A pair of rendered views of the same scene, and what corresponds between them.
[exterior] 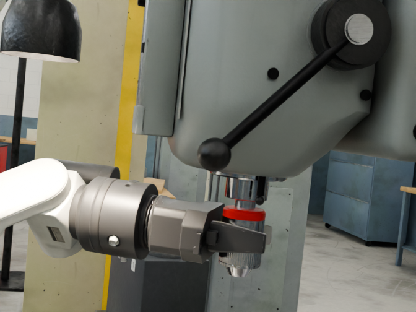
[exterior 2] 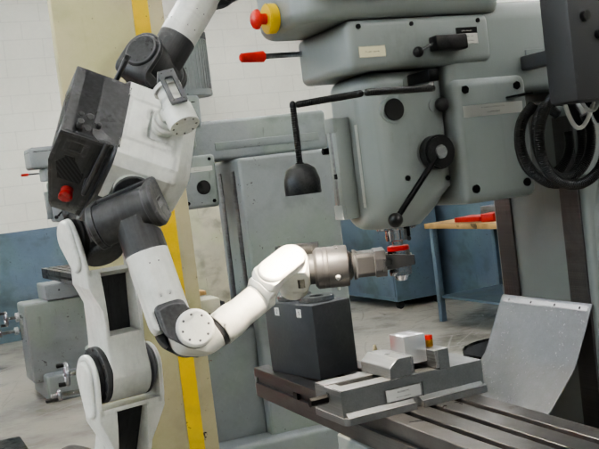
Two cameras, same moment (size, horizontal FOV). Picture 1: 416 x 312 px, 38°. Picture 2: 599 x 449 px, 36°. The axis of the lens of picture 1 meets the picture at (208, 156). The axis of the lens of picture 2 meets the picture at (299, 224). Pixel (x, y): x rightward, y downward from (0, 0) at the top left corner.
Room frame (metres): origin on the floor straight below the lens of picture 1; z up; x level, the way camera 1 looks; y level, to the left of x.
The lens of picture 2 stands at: (-1.24, 0.54, 1.44)
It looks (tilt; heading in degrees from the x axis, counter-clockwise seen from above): 3 degrees down; 349
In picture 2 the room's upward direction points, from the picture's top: 7 degrees counter-clockwise
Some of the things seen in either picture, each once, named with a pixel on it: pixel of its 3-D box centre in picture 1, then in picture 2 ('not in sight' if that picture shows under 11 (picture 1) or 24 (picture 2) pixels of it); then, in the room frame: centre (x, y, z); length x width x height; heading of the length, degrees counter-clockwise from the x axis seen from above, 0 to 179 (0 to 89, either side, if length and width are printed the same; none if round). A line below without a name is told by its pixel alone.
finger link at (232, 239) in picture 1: (236, 240); (400, 261); (0.63, -0.04, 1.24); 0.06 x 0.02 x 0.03; 78
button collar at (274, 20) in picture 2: not in sight; (270, 19); (0.61, 0.18, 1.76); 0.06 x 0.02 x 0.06; 13
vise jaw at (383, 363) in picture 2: not in sight; (387, 363); (0.66, 0.01, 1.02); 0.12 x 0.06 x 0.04; 13
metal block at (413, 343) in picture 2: not in sight; (407, 347); (0.67, -0.04, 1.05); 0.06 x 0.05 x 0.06; 13
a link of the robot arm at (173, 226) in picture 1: (163, 226); (356, 265); (0.68, 0.04, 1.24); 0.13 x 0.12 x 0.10; 168
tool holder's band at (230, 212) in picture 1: (244, 212); (397, 248); (0.66, -0.05, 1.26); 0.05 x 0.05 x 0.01
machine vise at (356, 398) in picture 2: not in sight; (398, 377); (0.66, -0.02, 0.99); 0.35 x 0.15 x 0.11; 103
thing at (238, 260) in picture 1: (241, 240); (399, 262); (0.66, -0.05, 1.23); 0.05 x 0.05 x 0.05
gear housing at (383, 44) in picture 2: not in sight; (392, 51); (0.67, -0.09, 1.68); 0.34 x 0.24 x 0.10; 103
